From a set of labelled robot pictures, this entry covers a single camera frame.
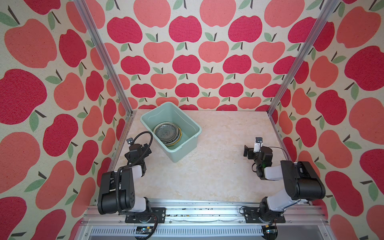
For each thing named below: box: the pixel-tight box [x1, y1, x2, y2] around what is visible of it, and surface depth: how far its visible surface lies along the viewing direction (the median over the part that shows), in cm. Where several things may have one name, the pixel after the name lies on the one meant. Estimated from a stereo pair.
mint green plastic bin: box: [140, 102, 203, 163], surface depth 98 cm
